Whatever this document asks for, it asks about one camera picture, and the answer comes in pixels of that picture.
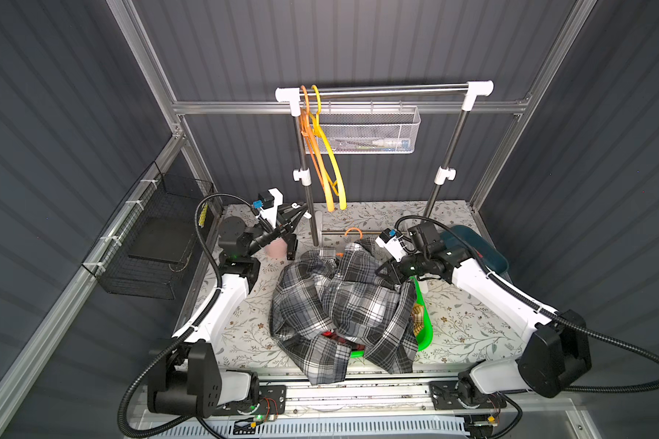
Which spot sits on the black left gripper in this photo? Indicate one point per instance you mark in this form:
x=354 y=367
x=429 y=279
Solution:
x=288 y=230

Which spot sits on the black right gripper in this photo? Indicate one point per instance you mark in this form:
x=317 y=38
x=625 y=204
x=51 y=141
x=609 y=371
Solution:
x=394 y=269

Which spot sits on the yellow plaid long-sleeve shirt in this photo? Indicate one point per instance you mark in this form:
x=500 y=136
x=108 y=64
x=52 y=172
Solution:
x=417 y=315

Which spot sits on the brown orange hanger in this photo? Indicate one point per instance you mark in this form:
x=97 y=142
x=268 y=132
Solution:
x=351 y=235

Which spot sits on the orange plastic hanger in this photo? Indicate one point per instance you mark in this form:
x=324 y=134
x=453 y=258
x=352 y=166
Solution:
x=310 y=138

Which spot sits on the grey plaid long-sleeve shirt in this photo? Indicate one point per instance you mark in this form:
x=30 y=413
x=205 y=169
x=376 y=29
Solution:
x=323 y=306

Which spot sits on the yellow plastic hanger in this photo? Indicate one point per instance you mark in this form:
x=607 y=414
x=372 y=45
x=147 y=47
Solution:
x=337 y=186

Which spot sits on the red black plaid shirt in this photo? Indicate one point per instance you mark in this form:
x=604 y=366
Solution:
x=332 y=335

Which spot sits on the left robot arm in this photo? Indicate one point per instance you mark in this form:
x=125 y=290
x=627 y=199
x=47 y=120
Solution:
x=184 y=379

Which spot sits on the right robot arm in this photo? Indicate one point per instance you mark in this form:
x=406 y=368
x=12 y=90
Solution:
x=556 y=352

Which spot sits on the black stapler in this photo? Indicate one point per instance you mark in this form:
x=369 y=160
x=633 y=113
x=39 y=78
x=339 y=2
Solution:
x=292 y=247

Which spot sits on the pink pen cup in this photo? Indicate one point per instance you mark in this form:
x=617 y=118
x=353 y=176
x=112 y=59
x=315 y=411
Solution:
x=277 y=249

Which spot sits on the green perforated plastic tray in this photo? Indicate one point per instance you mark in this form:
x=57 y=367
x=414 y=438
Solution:
x=383 y=321

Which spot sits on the floral table mat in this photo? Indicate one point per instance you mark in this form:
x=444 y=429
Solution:
x=464 y=330

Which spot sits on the yellow object in basket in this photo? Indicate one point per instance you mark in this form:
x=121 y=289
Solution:
x=202 y=215

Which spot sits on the dark teal plastic bin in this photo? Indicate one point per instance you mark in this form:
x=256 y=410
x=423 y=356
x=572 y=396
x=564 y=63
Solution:
x=492 y=258

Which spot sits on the steel clothes rack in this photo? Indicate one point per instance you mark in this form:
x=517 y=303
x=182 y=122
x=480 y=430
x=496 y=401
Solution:
x=349 y=98

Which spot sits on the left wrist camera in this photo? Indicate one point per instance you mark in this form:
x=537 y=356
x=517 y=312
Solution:
x=266 y=207

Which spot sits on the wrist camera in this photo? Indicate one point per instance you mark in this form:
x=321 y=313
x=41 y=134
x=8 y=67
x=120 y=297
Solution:
x=266 y=207
x=392 y=241

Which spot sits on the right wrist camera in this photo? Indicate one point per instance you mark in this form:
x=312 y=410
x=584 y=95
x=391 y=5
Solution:
x=392 y=241

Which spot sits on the white mesh wire basket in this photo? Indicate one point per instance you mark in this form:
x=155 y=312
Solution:
x=371 y=131

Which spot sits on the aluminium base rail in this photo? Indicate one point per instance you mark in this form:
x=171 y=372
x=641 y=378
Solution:
x=370 y=404

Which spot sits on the black wire wall basket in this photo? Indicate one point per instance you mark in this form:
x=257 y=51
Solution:
x=151 y=249

